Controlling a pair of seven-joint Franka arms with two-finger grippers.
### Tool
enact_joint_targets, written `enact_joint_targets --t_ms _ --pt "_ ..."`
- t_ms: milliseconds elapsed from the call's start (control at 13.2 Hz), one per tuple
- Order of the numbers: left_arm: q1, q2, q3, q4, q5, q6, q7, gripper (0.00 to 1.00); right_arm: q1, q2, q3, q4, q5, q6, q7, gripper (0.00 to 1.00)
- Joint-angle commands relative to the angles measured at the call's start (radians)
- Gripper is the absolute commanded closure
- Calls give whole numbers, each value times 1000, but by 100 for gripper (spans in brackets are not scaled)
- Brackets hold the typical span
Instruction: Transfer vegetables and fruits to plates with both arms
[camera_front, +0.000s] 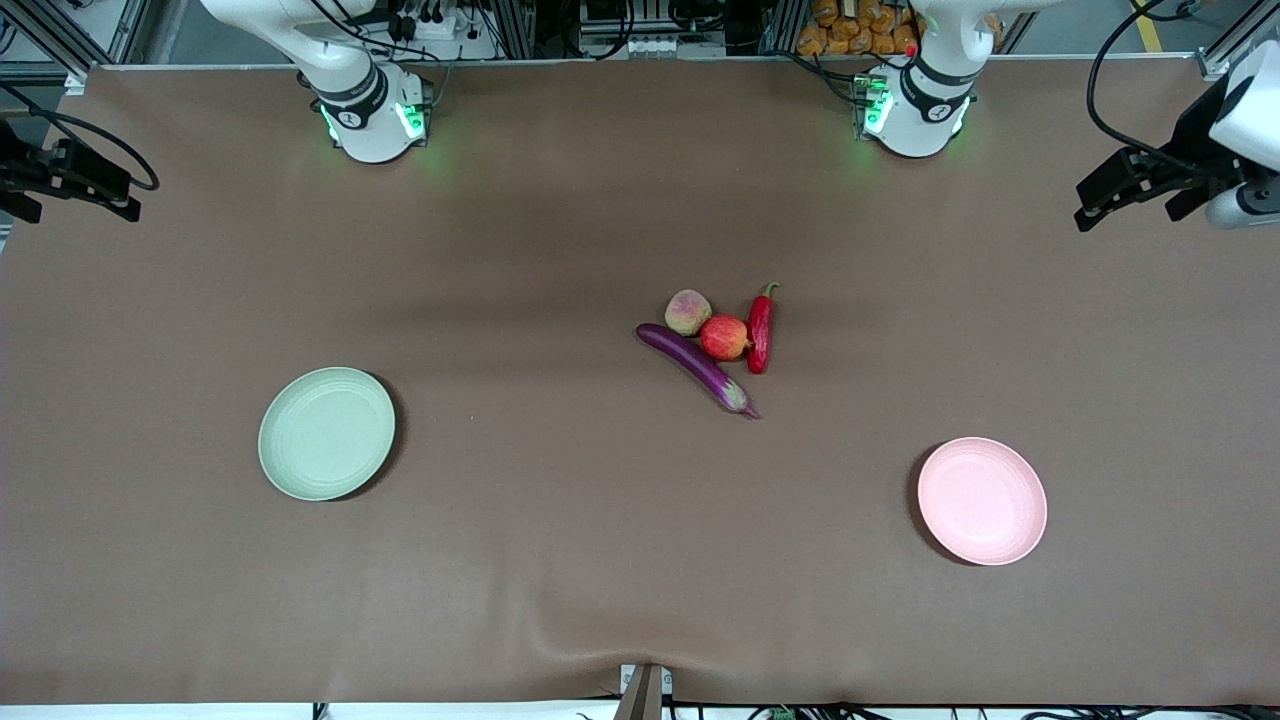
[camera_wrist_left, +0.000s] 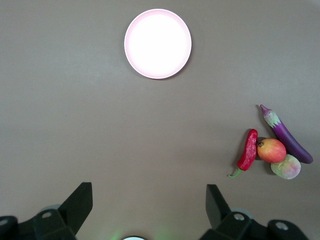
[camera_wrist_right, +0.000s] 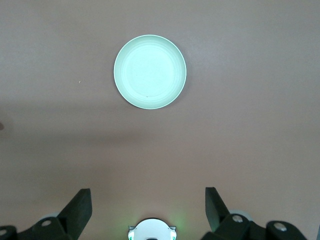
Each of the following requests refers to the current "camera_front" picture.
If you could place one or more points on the yellow pink peach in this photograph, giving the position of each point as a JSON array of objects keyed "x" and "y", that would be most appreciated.
[{"x": 688, "y": 312}]

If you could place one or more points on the long purple eggplant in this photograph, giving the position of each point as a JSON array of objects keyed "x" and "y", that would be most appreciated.
[{"x": 690, "y": 362}]

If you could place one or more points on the pale green round plate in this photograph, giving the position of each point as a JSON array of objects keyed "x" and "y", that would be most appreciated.
[{"x": 326, "y": 434}]

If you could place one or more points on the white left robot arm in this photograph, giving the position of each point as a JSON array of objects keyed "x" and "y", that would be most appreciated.
[{"x": 915, "y": 130}]

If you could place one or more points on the white power strip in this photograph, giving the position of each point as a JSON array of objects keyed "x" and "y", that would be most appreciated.
[{"x": 440, "y": 35}]

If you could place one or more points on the brown table cloth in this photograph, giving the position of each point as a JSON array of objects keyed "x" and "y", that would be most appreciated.
[{"x": 600, "y": 550}]

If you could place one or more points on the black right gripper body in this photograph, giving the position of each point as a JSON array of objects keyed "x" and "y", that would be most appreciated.
[{"x": 22, "y": 166}]

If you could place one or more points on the red apple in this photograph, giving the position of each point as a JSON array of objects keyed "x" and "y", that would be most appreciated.
[{"x": 724, "y": 338}]

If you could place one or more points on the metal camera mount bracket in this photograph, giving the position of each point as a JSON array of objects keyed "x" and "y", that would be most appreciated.
[{"x": 645, "y": 695}]

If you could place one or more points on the pink round plate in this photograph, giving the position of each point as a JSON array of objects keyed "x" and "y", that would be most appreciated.
[{"x": 982, "y": 502}]

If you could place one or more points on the aluminium frame profile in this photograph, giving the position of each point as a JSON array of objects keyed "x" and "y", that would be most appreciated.
[
  {"x": 1225, "y": 45},
  {"x": 60, "y": 45}
]

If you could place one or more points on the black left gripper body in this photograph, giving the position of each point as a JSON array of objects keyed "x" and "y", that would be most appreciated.
[{"x": 1192, "y": 137}]

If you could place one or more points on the orange toy food pile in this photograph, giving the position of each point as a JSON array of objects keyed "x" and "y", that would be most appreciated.
[{"x": 850, "y": 25}]

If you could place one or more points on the red chili pepper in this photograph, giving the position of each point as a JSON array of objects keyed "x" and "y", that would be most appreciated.
[{"x": 760, "y": 340}]

